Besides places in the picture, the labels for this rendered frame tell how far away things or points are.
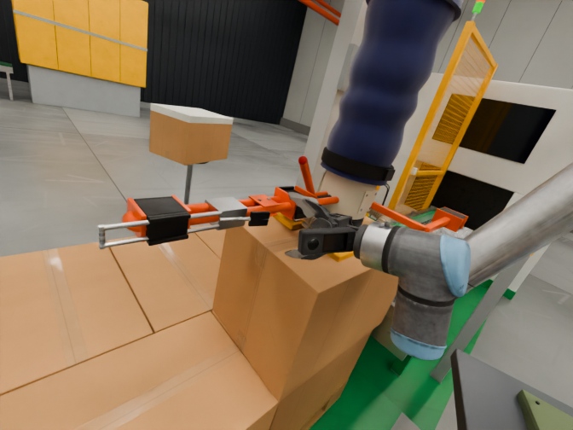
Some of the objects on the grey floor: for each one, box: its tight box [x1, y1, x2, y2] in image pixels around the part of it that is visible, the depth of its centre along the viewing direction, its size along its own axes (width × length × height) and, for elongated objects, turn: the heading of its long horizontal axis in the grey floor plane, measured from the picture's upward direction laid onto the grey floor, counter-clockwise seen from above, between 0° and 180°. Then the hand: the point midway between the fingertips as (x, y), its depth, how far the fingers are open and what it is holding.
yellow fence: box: [388, 21, 498, 215], centre depth 265 cm, size 117×10×210 cm, turn 105°
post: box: [430, 253, 534, 384], centre depth 147 cm, size 7×7×100 cm
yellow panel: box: [11, 0, 148, 117], centre depth 592 cm, size 222×91×248 cm, turn 103°
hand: (284, 223), depth 64 cm, fingers open, 14 cm apart
